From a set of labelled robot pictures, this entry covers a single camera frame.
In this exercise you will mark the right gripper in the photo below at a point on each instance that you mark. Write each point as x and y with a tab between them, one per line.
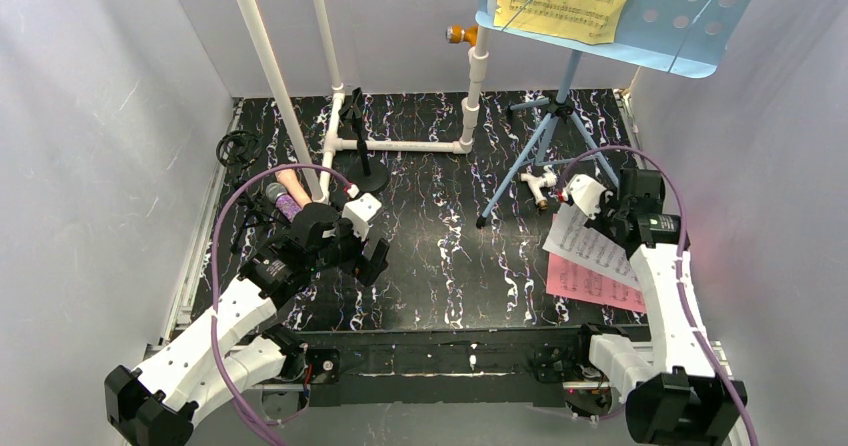
610	208

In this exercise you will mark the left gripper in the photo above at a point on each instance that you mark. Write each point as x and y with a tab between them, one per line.
342	236

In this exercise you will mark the white sheet music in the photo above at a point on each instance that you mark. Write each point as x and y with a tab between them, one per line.
569	238

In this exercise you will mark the pink sheet music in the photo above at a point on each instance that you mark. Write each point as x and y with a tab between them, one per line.
569	280

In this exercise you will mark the black round-base microphone stand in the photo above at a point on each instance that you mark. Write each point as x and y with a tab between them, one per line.
368	173

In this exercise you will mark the purple glitter microphone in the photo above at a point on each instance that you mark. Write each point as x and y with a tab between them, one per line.
279	196

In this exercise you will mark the blue music stand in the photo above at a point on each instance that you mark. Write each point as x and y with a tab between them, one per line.
686	38

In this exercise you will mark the pink microphone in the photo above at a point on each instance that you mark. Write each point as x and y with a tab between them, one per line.
289	179

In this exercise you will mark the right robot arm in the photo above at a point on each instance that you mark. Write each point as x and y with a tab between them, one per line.
678	393

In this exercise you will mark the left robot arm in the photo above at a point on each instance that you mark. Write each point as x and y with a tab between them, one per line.
161	400

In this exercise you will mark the white pipe piece brass end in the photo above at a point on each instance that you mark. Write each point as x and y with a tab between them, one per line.
537	185

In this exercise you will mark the orange knob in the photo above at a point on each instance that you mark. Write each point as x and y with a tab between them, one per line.
455	34

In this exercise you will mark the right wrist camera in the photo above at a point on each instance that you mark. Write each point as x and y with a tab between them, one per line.
583	194

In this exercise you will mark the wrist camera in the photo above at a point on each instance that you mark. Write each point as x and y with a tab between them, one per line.
583	194
361	212

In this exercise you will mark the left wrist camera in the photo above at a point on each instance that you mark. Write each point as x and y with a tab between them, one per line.
361	212

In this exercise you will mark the white PVC pipe frame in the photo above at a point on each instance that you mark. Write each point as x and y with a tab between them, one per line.
313	79

